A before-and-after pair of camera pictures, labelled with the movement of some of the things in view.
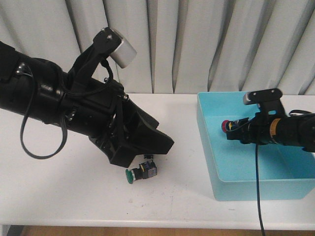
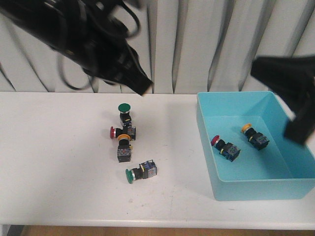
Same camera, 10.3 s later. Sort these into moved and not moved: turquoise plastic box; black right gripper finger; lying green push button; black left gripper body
Moved: black right gripper finger; black left gripper body
Not moved: turquoise plastic box; lying green push button
